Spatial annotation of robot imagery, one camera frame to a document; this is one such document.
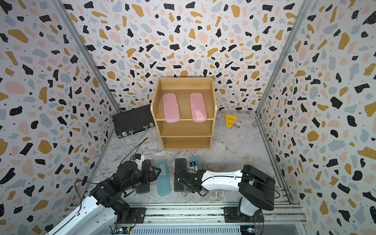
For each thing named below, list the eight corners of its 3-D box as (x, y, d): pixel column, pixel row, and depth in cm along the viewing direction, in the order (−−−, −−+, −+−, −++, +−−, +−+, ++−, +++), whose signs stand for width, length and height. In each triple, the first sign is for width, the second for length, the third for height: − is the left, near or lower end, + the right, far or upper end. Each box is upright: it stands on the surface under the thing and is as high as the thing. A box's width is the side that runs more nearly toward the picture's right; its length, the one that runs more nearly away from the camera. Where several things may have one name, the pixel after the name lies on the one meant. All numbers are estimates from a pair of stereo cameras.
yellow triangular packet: (226, 127, 114) (227, 126, 113) (224, 116, 123) (225, 114, 121) (238, 128, 114) (239, 126, 113) (236, 116, 123) (236, 114, 121)
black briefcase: (121, 140, 106) (117, 135, 100) (115, 120, 118) (112, 114, 113) (159, 126, 115) (157, 120, 110) (150, 108, 128) (148, 102, 122)
